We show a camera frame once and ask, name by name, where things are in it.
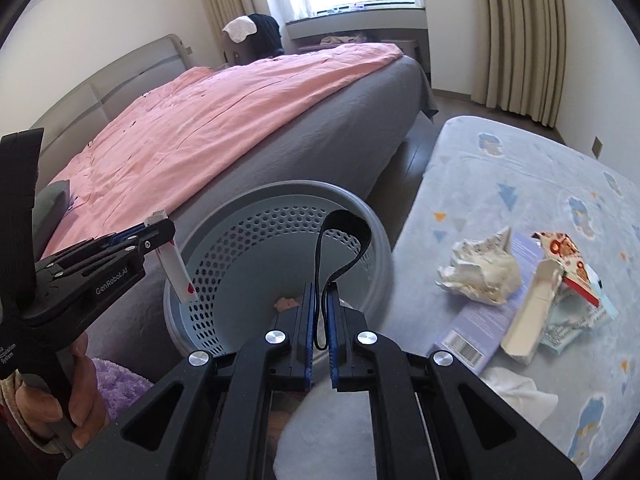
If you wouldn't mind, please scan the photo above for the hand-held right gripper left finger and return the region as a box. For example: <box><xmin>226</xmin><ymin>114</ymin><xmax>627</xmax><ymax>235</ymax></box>
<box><xmin>59</xmin><ymin>282</ymin><xmax>317</xmax><ymax>480</ymax></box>

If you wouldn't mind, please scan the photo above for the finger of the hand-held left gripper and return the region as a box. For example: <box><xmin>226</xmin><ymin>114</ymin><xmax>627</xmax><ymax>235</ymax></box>
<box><xmin>52</xmin><ymin>218</ymin><xmax>177</xmax><ymax>281</ymax></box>
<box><xmin>47</xmin><ymin>227</ymin><xmax>151</xmax><ymax>263</ymax></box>

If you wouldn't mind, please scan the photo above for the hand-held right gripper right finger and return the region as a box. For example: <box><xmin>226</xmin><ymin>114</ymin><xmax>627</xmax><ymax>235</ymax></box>
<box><xmin>326</xmin><ymin>282</ymin><xmax>583</xmax><ymax>480</ymax></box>

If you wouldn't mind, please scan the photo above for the grey perforated plastic basket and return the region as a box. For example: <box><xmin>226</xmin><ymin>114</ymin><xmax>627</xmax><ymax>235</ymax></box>
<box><xmin>162</xmin><ymin>180</ymin><xmax>396</xmax><ymax>361</ymax></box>

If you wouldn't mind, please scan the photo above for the black elastic band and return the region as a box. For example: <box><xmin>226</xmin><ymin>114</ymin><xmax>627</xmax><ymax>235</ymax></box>
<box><xmin>315</xmin><ymin>209</ymin><xmax>373</xmax><ymax>352</ymax></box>

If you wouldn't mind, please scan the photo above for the purple cardboard box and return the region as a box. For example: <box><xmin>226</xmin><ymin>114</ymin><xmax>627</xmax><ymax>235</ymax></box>
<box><xmin>432</xmin><ymin>232</ymin><xmax>546</xmax><ymax>376</ymax></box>

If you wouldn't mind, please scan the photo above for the white printed wrapper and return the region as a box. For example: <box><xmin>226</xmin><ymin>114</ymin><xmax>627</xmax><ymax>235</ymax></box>
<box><xmin>437</xmin><ymin>225</ymin><xmax>523</xmax><ymax>306</ymax></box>

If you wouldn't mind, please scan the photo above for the cream tissue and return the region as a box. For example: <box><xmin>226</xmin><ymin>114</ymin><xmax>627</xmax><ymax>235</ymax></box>
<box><xmin>475</xmin><ymin>254</ymin><xmax>522</xmax><ymax>306</ymax></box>

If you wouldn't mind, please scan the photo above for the white tissue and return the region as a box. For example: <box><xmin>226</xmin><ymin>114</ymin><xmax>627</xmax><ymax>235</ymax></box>
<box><xmin>480</xmin><ymin>366</ymin><xmax>559</xmax><ymax>428</ymax></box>

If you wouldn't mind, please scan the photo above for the white carton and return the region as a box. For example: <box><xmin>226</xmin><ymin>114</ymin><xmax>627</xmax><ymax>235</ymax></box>
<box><xmin>500</xmin><ymin>259</ymin><xmax>566</xmax><ymax>365</ymax></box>

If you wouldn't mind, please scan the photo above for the light blue wipes packet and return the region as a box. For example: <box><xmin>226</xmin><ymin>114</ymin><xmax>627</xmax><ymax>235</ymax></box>
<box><xmin>540</xmin><ymin>267</ymin><xmax>618</xmax><ymax>356</ymax></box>

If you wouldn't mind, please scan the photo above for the colourful snack wrapper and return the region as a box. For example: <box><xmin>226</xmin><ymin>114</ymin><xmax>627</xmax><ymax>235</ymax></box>
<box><xmin>530</xmin><ymin>230</ymin><xmax>601</xmax><ymax>308</ymax></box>

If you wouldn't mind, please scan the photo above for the person's left hand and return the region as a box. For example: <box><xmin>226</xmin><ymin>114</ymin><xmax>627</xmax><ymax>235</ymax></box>
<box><xmin>14</xmin><ymin>332</ymin><xmax>109</xmax><ymax>448</ymax></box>

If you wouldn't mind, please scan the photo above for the grey pillow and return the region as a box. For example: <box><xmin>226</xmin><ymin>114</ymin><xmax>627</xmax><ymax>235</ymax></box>
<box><xmin>32</xmin><ymin>180</ymin><xmax>71</xmax><ymax>256</ymax></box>

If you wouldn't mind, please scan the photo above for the purple fluffy rug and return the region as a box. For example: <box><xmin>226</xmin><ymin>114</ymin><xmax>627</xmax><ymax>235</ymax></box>
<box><xmin>87</xmin><ymin>357</ymin><xmax>156</xmax><ymax>421</ymax></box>

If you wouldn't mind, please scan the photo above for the pink bed blanket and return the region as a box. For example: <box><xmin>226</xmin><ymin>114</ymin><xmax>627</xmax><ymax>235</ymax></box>
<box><xmin>42</xmin><ymin>42</ymin><xmax>405</xmax><ymax>261</ymax></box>

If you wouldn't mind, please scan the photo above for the grey bed headboard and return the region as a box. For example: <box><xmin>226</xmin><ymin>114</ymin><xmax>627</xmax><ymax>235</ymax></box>
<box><xmin>30</xmin><ymin>34</ymin><xmax>193</xmax><ymax>161</ymax></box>

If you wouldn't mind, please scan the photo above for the grey bed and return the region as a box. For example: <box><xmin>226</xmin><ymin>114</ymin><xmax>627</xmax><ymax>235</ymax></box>
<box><xmin>42</xmin><ymin>54</ymin><xmax>440</xmax><ymax>321</ymax></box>

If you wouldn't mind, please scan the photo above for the brown chair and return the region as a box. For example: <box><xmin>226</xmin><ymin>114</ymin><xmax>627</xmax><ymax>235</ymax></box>
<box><xmin>225</xmin><ymin>35</ymin><xmax>256</xmax><ymax>68</ymax></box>

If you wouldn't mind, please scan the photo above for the light blue printed blanket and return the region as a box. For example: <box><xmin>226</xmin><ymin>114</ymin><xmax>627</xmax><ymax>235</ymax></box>
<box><xmin>274</xmin><ymin>116</ymin><xmax>640</xmax><ymax>480</ymax></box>

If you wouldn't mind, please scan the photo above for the white cloth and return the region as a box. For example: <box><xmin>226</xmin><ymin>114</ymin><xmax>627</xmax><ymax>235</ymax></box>
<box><xmin>222</xmin><ymin>16</ymin><xmax>257</xmax><ymax>43</ymax></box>

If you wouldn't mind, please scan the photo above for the dark garment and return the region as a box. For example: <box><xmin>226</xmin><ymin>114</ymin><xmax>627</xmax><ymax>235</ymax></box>
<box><xmin>247</xmin><ymin>12</ymin><xmax>285</xmax><ymax>58</ymax></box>

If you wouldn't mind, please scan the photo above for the pale crumpled cloth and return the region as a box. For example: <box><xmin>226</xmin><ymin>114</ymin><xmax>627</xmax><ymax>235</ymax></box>
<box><xmin>320</xmin><ymin>32</ymin><xmax>366</xmax><ymax>46</ymax></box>

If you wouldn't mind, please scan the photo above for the grey window bench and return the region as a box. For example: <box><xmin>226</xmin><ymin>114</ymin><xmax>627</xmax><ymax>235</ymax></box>
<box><xmin>285</xmin><ymin>5</ymin><xmax>431</xmax><ymax>56</ymax></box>

